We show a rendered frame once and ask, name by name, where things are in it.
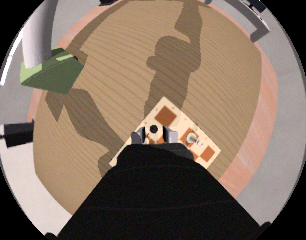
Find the white king chess piece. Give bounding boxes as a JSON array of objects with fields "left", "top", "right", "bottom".
[{"left": 186, "top": 133, "right": 205, "bottom": 148}]

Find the chessboard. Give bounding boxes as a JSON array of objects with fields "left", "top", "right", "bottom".
[{"left": 109, "top": 97, "right": 221, "bottom": 169}]

